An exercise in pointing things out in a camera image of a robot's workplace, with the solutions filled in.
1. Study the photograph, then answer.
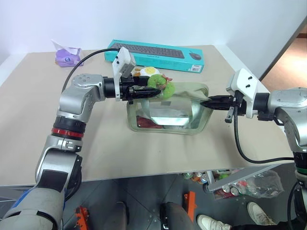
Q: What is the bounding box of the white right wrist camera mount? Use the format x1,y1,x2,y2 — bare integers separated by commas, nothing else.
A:
226,68,260,119

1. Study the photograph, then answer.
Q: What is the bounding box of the clear plastic bag of cans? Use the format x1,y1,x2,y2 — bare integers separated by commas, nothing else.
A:
213,169,285,200

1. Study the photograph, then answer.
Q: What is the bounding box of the purple tissue pack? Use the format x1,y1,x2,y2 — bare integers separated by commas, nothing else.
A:
50,39,84,68

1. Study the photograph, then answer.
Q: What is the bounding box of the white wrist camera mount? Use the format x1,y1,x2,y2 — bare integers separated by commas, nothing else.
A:
112,46,137,101
226,68,260,119

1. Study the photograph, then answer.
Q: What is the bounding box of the white sneaker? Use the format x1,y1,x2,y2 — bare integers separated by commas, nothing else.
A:
197,214,233,230
247,201,274,226

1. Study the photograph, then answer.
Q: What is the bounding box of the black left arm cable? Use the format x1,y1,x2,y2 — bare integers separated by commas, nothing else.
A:
61,48,120,94

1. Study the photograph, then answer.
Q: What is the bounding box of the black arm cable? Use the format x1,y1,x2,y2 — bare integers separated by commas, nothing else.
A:
233,107,295,165
61,48,120,94

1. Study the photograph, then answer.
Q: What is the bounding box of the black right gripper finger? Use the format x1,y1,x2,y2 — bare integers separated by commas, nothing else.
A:
200,100,233,111
208,95,234,103

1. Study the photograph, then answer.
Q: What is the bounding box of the green plush keychain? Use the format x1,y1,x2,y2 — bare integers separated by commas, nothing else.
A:
146,73,176,100

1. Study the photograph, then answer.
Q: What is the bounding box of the teal keyboard mouse box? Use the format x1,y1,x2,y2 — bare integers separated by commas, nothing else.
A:
104,38,205,73

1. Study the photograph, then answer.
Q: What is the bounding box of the dark rounded shape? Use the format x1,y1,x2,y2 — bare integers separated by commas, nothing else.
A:
159,201,193,230
114,201,132,230

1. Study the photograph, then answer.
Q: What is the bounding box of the orange black tool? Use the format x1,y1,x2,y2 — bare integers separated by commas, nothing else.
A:
183,191,198,221

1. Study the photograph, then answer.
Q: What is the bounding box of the red item inside pouch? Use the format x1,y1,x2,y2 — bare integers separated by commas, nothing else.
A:
136,115,158,128

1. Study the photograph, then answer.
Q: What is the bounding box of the orange black clamp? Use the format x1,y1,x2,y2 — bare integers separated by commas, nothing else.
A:
75,207,90,226

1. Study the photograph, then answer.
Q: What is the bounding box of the fried egg plush toy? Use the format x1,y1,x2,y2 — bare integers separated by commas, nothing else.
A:
130,66,160,78

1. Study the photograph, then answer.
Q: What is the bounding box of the green transparent zip pouch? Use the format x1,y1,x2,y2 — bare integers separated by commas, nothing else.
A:
126,81,213,136

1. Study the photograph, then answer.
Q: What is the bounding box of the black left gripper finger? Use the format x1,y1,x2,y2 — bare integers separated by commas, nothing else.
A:
130,87,163,100
133,75,151,88

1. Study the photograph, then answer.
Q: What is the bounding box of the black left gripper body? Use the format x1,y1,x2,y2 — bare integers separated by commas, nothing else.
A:
118,76,138,104

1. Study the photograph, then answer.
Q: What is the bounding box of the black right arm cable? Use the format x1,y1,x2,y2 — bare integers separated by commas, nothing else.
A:
233,107,295,165

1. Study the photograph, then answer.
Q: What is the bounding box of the cluster of drink cans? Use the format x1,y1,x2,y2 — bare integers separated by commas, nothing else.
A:
182,171,210,184

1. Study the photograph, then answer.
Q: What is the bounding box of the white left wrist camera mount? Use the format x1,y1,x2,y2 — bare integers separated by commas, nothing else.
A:
112,46,137,101

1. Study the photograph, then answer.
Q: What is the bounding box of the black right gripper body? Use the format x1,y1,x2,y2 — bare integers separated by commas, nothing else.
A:
224,94,248,123

